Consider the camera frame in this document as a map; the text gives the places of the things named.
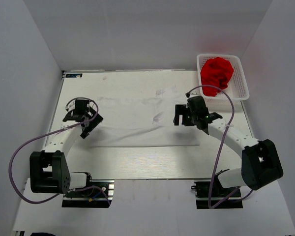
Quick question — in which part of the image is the white t shirt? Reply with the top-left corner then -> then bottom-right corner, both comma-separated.
86,86 -> 200,148

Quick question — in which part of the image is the red t shirt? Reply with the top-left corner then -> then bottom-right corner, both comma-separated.
200,57 -> 234,90

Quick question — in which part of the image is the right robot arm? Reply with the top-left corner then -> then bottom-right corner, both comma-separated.
173,96 -> 283,196

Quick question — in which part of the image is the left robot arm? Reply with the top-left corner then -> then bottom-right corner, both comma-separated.
29,97 -> 103,196

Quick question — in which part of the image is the blue label sticker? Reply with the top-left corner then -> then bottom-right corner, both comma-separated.
65,73 -> 83,78

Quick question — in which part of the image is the white plastic basket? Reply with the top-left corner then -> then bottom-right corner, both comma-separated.
196,53 -> 250,101

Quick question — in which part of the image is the dark blue object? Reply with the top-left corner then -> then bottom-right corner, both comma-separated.
30,232 -> 56,236

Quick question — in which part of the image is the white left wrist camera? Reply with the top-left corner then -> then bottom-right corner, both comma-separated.
65,100 -> 75,112

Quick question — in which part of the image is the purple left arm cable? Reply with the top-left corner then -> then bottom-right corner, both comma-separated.
8,97 -> 111,207

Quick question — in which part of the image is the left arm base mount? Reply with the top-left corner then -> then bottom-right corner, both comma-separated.
61,179 -> 115,208

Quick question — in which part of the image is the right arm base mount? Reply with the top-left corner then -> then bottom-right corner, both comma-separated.
191,181 -> 243,209

